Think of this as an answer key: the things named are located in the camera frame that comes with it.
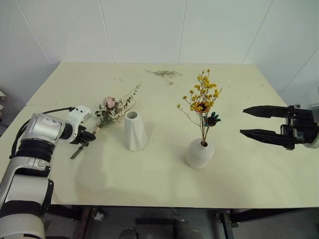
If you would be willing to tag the rusty metal bar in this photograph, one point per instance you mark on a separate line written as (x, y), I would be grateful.
(86, 221)

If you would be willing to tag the grey rounded cylinder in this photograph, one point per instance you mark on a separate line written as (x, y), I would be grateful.
(187, 230)

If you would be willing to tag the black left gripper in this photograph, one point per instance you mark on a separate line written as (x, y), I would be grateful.
(81, 135)

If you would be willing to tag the pink dried flower bouquet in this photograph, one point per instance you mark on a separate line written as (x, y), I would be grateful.
(117, 109)

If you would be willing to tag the grey metal bracket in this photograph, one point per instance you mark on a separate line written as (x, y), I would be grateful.
(225, 221)

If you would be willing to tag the tall tapered white vase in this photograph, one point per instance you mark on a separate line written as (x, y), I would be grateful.
(134, 132)

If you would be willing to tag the round white vase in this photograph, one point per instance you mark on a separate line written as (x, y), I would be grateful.
(199, 155)

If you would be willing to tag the black table frame bar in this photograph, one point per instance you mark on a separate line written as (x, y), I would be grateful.
(269, 214)

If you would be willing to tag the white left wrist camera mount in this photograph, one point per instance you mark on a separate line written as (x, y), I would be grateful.
(77, 116)

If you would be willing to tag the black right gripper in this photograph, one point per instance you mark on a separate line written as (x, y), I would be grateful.
(300, 127)

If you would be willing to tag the yellow dried flower bouquet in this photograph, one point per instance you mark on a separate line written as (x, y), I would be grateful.
(202, 105)

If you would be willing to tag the dark rounded shape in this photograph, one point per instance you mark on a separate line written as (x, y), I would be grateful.
(128, 233)

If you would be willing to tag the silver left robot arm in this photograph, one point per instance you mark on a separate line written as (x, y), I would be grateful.
(37, 127)

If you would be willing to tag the beige cardboard pieces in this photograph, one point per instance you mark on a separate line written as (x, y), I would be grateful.
(2, 94)

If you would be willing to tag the small loose twig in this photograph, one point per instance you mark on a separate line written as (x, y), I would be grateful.
(121, 80)

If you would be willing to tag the loose dried green sprig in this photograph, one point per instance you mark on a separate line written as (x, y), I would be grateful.
(164, 73)

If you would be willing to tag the small clear plastic piece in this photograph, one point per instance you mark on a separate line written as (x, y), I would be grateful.
(98, 216)

